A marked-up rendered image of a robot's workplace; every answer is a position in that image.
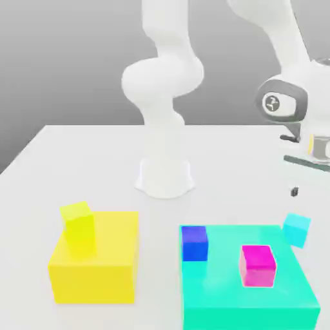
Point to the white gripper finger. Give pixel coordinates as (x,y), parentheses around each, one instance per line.
(294,192)

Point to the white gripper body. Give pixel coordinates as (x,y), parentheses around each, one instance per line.
(313,165)

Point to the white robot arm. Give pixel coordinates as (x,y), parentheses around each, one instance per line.
(165,77)

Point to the small cyan cube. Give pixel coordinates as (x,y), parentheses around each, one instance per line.
(296,230)

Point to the small magenta cube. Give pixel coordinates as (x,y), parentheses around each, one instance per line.
(257,268)

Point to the small blue cube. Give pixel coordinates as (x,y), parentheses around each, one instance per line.
(194,247)

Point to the small yellow cube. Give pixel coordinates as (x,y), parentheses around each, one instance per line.
(78,232)

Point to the large teal box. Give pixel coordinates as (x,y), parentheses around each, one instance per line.
(232,304)

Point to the large yellow box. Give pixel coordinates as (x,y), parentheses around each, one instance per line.
(103,278)

